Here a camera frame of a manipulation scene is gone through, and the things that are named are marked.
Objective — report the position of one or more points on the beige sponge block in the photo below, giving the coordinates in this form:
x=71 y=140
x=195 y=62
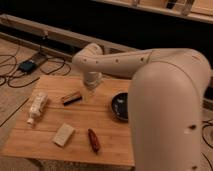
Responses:
x=63 y=134

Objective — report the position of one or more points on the wooden brush with black bristles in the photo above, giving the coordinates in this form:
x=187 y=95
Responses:
x=71 y=98

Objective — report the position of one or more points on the red-brown pocket knife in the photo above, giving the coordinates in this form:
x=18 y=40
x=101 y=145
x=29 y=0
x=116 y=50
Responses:
x=94 y=142

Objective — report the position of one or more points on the dark round bowl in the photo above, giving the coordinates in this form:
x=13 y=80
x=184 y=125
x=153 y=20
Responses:
x=119 y=106

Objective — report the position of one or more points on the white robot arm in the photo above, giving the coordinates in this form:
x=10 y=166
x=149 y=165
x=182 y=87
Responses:
x=165 y=101

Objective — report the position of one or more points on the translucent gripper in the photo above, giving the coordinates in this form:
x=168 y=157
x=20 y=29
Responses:
x=89 y=94

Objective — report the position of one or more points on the wooden table board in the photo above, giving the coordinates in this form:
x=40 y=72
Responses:
x=37 y=142

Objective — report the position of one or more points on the white plastic bottle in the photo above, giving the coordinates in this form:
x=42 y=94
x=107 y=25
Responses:
x=37 y=107

